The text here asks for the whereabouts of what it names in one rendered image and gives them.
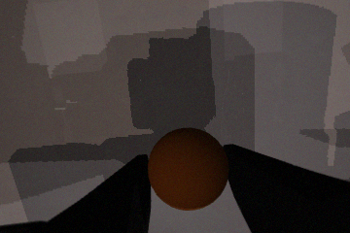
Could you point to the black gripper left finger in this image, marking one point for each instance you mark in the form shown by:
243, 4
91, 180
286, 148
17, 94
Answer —
121, 204

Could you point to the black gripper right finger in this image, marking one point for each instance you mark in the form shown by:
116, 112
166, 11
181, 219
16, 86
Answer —
275, 196

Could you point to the dark brown ball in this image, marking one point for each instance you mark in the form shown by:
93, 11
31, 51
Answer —
188, 169

